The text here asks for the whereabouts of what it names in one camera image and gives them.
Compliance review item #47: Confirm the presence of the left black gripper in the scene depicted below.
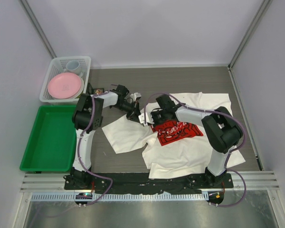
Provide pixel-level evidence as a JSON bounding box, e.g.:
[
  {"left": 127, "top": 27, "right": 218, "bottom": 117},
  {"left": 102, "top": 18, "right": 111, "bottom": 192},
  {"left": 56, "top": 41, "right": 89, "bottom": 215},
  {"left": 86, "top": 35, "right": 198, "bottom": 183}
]
[{"left": 113, "top": 101, "right": 141, "bottom": 123}]

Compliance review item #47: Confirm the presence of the white printed t-shirt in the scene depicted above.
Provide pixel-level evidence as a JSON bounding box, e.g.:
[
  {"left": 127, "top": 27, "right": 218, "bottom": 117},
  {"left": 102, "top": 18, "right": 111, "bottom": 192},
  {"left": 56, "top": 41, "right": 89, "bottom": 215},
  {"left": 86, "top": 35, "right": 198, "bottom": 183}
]
[{"left": 101, "top": 91, "right": 247, "bottom": 179}]

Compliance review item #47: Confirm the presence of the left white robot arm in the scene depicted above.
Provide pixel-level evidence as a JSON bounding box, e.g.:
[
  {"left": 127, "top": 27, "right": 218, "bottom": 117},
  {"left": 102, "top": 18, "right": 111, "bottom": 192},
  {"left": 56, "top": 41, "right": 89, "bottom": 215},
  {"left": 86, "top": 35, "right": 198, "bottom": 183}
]
[{"left": 66, "top": 85, "right": 141, "bottom": 190}]

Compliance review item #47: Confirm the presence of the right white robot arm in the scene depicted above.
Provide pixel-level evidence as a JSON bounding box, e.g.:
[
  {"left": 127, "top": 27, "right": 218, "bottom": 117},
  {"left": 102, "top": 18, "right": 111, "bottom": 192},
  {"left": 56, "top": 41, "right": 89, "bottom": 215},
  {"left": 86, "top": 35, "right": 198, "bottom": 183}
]
[{"left": 142, "top": 93, "right": 245, "bottom": 188}]

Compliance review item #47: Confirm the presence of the black box with orange brooch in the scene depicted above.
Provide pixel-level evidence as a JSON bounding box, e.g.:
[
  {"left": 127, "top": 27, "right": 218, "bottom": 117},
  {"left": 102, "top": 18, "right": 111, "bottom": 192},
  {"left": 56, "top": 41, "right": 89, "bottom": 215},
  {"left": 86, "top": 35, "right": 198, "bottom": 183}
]
[{"left": 86, "top": 83, "right": 105, "bottom": 95}]

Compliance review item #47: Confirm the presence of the yellow-green plate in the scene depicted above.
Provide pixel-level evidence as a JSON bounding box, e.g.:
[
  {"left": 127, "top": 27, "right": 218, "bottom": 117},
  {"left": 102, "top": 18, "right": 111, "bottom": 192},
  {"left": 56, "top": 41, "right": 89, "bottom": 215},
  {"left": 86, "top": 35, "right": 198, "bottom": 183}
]
[{"left": 74, "top": 78, "right": 85, "bottom": 98}]

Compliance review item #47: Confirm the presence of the pink plate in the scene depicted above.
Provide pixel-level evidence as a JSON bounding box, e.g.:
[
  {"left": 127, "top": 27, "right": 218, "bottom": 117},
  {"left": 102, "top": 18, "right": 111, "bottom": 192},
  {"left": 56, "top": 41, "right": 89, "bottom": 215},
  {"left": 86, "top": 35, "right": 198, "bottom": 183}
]
[{"left": 47, "top": 73, "right": 81, "bottom": 99}]

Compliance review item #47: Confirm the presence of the white plastic basket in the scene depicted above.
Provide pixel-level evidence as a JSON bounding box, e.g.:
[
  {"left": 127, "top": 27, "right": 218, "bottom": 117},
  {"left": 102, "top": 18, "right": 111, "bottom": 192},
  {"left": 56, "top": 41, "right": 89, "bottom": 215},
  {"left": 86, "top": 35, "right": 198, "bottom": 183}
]
[{"left": 39, "top": 56, "right": 91, "bottom": 105}]

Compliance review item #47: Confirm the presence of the light blue cup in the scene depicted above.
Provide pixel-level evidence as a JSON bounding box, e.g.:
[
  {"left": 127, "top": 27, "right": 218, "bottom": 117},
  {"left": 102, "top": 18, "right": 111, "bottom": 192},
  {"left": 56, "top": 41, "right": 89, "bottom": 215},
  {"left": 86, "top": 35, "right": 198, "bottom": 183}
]
[{"left": 64, "top": 60, "right": 83, "bottom": 77}]

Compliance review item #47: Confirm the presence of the green plastic tray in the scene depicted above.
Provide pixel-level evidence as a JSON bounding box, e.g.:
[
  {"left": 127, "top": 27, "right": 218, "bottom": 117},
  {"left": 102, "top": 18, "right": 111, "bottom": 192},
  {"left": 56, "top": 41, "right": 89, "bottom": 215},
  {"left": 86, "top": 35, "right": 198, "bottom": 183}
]
[{"left": 19, "top": 105, "right": 76, "bottom": 172}]

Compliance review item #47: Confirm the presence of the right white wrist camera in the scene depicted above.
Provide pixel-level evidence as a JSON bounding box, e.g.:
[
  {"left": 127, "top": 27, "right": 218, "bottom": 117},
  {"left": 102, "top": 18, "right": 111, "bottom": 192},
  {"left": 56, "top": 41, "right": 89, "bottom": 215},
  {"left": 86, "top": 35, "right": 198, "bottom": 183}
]
[{"left": 138, "top": 113, "right": 149, "bottom": 126}]

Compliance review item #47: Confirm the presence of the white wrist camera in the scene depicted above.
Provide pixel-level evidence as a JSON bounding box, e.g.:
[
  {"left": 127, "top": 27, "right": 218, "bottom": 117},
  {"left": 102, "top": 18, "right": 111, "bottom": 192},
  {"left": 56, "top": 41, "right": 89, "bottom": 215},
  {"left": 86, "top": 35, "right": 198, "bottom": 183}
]
[
  {"left": 130, "top": 93, "right": 142, "bottom": 102},
  {"left": 138, "top": 113, "right": 149, "bottom": 126}
]

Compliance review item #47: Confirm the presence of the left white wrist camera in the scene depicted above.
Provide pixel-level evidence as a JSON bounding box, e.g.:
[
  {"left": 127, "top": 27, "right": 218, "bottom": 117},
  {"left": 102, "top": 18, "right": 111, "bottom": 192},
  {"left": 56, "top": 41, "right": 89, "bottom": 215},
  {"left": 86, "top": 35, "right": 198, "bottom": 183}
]
[{"left": 130, "top": 93, "right": 142, "bottom": 102}]

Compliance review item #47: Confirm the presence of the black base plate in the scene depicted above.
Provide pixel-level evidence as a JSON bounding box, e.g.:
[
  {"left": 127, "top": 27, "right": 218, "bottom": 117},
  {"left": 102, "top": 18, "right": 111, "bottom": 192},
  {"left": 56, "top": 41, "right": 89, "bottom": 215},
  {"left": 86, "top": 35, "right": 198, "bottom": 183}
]
[{"left": 64, "top": 171, "right": 234, "bottom": 195}]

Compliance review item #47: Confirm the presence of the white slotted cable duct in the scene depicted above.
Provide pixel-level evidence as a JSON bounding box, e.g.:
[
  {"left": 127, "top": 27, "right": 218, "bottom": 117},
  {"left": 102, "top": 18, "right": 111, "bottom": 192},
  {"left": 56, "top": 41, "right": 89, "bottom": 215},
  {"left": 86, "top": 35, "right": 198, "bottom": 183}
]
[{"left": 31, "top": 191, "right": 209, "bottom": 202}]

